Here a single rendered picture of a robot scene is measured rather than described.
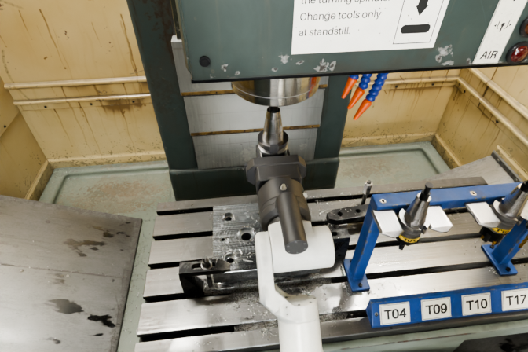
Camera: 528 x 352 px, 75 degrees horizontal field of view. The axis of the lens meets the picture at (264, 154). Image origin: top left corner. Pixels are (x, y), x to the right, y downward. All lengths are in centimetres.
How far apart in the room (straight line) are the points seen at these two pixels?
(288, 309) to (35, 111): 152
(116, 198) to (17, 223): 43
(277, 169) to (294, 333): 28
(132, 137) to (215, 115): 70
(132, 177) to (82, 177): 25
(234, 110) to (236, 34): 82
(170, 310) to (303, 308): 54
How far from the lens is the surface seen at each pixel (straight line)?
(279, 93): 54
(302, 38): 37
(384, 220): 81
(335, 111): 129
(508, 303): 117
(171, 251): 113
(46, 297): 140
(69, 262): 146
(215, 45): 36
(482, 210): 92
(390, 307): 101
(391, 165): 192
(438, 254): 121
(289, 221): 52
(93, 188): 188
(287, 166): 67
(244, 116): 118
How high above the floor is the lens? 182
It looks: 41 degrees down
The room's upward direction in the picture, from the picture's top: straight up
